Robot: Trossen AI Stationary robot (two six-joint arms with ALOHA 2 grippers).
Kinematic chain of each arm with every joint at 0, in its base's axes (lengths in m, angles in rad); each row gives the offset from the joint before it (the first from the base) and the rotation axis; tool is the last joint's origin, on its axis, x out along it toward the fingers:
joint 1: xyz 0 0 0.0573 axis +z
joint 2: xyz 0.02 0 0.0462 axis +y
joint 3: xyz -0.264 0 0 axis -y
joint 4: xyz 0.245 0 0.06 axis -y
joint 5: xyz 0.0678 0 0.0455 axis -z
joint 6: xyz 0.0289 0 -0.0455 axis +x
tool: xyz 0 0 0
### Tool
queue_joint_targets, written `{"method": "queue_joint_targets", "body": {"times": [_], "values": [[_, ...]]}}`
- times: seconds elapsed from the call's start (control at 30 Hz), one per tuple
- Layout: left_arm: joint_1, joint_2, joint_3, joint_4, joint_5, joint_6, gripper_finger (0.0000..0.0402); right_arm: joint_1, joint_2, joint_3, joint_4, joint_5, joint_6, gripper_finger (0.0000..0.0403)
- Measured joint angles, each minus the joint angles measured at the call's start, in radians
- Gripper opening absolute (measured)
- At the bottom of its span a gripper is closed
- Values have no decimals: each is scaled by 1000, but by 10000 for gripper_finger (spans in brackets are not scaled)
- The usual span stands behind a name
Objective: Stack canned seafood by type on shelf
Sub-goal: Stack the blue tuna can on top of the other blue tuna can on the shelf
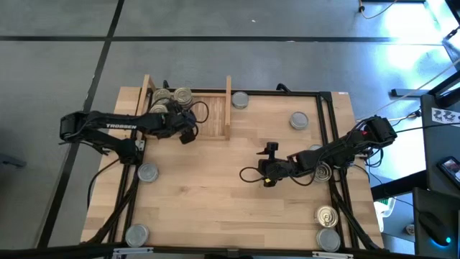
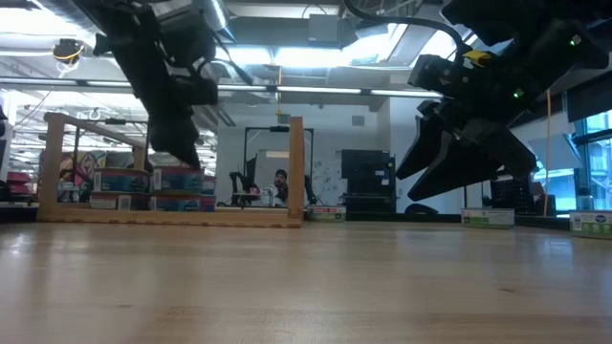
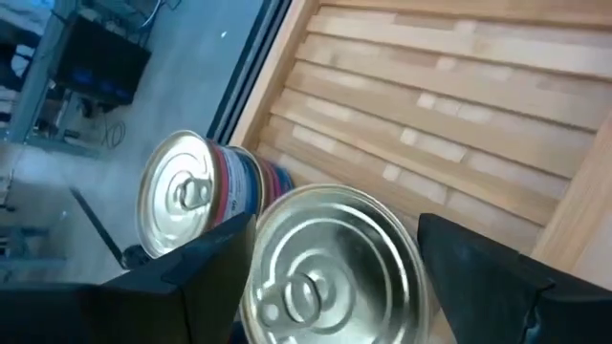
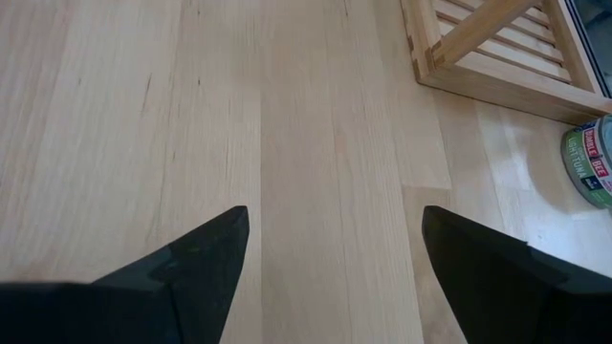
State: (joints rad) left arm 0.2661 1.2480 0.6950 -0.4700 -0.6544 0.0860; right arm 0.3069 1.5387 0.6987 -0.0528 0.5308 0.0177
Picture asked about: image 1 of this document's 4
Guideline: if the dark grey desk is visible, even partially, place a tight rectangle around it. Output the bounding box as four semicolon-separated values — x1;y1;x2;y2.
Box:
419;91;460;197
412;186;460;259

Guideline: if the black left wrist camera cable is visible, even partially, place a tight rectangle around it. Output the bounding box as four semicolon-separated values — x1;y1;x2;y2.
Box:
188;100;210;125

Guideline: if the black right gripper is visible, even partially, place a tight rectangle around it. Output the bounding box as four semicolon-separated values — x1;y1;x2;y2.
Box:
255;141;294;188

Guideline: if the white plastic bag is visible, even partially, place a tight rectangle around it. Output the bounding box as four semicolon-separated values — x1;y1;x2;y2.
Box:
373;196;397;233

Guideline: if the black computer mouse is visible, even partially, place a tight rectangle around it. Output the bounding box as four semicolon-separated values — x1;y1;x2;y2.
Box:
418;210;452;247

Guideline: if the printed white paper sheet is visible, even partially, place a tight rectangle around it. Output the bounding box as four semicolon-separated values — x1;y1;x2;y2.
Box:
431;106;460;126

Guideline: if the long cream floor cable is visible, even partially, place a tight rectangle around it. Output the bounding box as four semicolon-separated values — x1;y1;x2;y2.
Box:
355;57;460;123

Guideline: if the grey metal bracket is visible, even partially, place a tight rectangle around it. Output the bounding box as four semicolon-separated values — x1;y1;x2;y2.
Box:
112;246;155;257
311;250;354;259

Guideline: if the black smartphone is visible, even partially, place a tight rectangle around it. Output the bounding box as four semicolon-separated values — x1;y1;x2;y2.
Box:
436;155;460;190

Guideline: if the black power cable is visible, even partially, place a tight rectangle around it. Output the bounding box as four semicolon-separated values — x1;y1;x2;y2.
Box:
86;158;121;210

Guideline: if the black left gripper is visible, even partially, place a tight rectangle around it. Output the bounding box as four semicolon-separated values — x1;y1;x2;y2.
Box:
157;101;198;146

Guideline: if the cream cable with black plug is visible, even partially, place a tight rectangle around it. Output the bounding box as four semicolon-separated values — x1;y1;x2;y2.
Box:
358;0;398;20

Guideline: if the black aluminium table frame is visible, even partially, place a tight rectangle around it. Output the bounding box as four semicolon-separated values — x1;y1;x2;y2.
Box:
80;88;387;255

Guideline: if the wooden slatted shelf rack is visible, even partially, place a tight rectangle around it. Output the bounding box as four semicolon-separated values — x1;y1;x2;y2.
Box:
134;73;233;141

